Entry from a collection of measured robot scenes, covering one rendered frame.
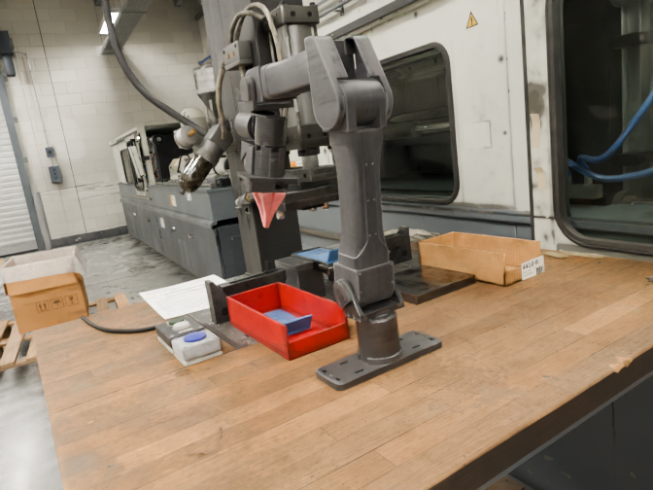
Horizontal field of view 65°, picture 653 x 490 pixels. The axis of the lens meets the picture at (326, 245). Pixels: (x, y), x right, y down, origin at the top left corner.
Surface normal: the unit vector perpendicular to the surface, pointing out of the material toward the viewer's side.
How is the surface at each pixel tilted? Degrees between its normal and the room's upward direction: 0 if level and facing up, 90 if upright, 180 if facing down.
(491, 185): 90
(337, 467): 0
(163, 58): 90
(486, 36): 90
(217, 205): 90
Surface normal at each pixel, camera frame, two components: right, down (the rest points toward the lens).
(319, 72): -0.84, 0.22
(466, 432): -0.13, -0.97
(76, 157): 0.48, 0.11
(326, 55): 0.42, -0.32
